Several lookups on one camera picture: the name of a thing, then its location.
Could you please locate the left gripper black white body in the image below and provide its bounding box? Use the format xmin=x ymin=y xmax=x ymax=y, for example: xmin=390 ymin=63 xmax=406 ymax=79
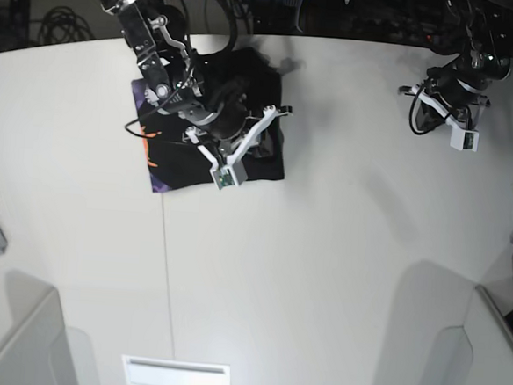
xmin=397 ymin=65 xmax=491 ymax=131

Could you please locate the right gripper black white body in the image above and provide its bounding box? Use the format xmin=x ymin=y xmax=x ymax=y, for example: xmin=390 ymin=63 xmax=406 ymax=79
xmin=177 ymin=80 xmax=293 ymax=167

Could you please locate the black T-shirt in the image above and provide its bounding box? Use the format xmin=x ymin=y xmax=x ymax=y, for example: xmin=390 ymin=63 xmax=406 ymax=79
xmin=131 ymin=47 xmax=292 ymax=194

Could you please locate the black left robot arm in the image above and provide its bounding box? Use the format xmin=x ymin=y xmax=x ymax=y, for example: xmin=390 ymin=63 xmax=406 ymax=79
xmin=398 ymin=0 xmax=513 ymax=136

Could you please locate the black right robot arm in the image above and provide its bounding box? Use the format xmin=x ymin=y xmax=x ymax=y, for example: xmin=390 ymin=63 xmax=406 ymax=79
xmin=99 ymin=0 xmax=293 ymax=170

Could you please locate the white slotted plate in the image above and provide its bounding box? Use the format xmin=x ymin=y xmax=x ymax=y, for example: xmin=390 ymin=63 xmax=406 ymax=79
xmin=122 ymin=355 xmax=231 ymax=385

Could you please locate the white right partition panel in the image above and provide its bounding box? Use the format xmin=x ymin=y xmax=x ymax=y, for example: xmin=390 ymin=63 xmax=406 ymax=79
xmin=421 ymin=287 xmax=513 ymax=385

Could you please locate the white partition panel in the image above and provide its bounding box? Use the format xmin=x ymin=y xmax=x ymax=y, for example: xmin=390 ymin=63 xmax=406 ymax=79
xmin=0 ymin=287 xmax=79 ymax=385
xmin=421 ymin=287 xmax=513 ymax=385

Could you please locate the white left partition panel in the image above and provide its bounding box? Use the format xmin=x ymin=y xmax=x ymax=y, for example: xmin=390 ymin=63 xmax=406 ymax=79
xmin=0 ymin=287 xmax=79 ymax=385

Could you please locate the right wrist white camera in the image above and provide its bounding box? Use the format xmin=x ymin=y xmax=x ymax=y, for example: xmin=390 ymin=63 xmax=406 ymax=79
xmin=209 ymin=163 xmax=248 ymax=190

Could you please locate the wrist white camera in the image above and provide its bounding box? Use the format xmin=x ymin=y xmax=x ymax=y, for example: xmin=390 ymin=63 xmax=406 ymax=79
xmin=450 ymin=127 xmax=480 ymax=152
xmin=209 ymin=163 xmax=248 ymax=190

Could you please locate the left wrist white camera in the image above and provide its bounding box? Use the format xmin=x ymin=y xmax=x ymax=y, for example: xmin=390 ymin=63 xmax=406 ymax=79
xmin=450 ymin=127 xmax=480 ymax=152

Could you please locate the coiled black cable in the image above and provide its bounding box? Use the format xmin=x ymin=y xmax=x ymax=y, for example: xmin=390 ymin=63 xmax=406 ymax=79
xmin=36 ymin=4 xmax=98 ymax=51

